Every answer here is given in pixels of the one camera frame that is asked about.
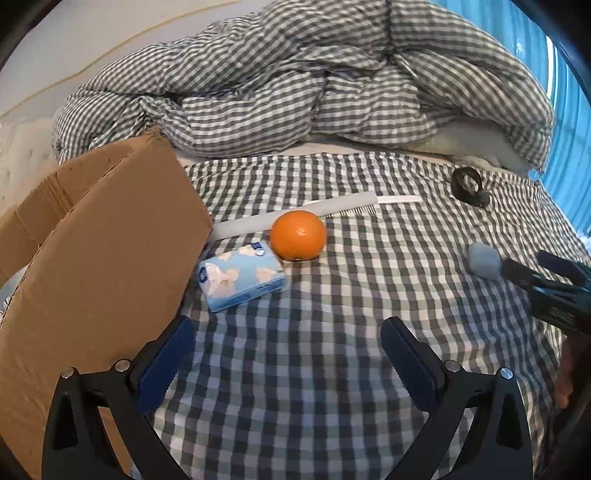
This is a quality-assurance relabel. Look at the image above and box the orange fruit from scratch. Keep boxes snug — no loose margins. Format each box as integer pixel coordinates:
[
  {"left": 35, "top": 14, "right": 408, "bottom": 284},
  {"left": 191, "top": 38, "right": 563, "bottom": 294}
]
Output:
[{"left": 270, "top": 210, "right": 327, "bottom": 261}]

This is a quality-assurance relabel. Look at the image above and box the grey white checkered duvet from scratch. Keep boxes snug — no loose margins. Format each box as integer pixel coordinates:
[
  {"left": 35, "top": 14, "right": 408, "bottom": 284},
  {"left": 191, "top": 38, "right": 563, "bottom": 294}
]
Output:
[{"left": 52, "top": 0, "right": 557, "bottom": 174}]

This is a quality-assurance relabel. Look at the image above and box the brown cardboard box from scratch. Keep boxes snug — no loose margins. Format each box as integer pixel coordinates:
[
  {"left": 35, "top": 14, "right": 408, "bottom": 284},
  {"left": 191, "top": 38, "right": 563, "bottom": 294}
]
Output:
[{"left": 0, "top": 127, "right": 214, "bottom": 480}]

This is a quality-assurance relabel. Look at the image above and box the grey white checkered bed sheet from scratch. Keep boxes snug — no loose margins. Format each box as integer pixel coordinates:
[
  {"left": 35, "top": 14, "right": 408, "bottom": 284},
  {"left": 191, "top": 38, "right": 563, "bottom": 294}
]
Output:
[{"left": 152, "top": 152, "right": 591, "bottom": 480}]

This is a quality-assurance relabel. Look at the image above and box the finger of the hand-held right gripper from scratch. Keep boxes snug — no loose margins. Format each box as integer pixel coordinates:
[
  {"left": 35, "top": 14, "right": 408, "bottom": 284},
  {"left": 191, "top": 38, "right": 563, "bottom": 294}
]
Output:
[
  {"left": 502, "top": 259, "right": 555, "bottom": 292},
  {"left": 537, "top": 250, "right": 591, "bottom": 284}
]

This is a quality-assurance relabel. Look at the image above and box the black looped object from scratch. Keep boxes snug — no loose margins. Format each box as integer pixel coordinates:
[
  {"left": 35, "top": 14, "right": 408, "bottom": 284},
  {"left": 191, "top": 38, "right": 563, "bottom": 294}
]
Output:
[{"left": 451, "top": 167, "right": 491, "bottom": 207}]

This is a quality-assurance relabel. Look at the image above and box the white quilted mattress pad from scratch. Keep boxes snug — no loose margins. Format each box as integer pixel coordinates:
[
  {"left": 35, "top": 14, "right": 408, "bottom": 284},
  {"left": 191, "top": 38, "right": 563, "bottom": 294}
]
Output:
[{"left": 0, "top": 117, "right": 60, "bottom": 217}]

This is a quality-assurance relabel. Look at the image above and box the person's right hand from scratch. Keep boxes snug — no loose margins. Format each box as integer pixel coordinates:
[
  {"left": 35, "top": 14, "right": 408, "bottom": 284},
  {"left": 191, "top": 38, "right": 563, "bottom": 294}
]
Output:
[{"left": 555, "top": 339, "right": 579, "bottom": 409}]

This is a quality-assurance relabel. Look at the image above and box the blue tissue pack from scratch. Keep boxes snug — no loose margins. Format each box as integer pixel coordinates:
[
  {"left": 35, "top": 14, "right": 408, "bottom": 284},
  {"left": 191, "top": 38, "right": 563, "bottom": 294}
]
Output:
[{"left": 197, "top": 241, "right": 289, "bottom": 313}]

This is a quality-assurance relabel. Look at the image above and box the white comb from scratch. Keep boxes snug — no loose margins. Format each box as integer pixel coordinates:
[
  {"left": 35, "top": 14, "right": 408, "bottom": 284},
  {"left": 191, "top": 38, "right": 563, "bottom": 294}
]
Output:
[{"left": 302, "top": 196, "right": 423, "bottom": 219}]

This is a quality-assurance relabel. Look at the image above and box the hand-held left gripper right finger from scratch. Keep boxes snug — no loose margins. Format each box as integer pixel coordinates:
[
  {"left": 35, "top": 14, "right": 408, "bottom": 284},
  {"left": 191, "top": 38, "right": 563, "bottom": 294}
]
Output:
[{"left": 379, "top": 316, "right": 534, "bottom": 480}]

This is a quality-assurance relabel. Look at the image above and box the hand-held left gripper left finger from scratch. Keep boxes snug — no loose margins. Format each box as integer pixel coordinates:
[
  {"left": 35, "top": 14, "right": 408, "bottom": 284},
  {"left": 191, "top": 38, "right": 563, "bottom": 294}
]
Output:
[{"left": 41, "top": 315, "right": 197, "bottom": 480}]

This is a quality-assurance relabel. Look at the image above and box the white fuzzy blanket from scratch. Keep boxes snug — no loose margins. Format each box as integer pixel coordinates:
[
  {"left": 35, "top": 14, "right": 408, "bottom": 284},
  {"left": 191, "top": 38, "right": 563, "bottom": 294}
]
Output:
[{"left": 406, "top": 127, "right": 532, "bottom": 175}]

